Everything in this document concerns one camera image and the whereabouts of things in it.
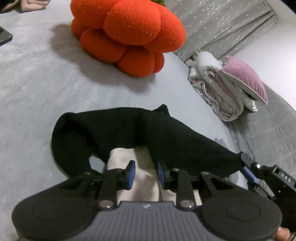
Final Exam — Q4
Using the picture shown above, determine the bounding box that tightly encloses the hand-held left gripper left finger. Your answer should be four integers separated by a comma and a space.
61, 160, 136, 210

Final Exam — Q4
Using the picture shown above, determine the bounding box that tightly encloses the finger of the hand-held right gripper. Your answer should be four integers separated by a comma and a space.
240, 152, 262, 186

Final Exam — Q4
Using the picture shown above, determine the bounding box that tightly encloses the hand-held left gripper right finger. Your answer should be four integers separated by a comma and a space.
157, 161, 241, 210

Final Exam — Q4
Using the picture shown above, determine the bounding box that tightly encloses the cream and black sweatshirt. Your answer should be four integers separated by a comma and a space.
51, 104, 243, 205

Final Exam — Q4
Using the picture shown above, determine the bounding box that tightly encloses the person's right hand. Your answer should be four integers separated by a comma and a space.
275, 227, 291, 241

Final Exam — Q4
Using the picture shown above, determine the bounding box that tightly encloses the grey quilted blanket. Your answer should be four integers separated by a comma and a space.
225, 82, 296, 186

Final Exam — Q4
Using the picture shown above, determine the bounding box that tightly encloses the folded white pink quilt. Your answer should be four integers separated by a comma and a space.
188, 51, 259, 122

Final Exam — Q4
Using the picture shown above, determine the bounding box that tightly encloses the purple pillow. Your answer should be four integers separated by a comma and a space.
221, 56, 269, 105

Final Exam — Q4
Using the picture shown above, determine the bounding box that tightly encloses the orange pumpkin plush pillow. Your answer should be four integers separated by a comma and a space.
70, 0, 187, 77

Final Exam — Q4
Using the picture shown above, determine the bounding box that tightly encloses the grey star curtain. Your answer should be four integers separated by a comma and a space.
162, 0, 278, 63

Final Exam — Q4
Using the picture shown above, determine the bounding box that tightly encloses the black tablet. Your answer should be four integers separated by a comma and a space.
0, 26, 14, 47

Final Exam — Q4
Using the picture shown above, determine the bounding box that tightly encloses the crumpled beige garment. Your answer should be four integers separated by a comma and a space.
20, 0, 51, 12

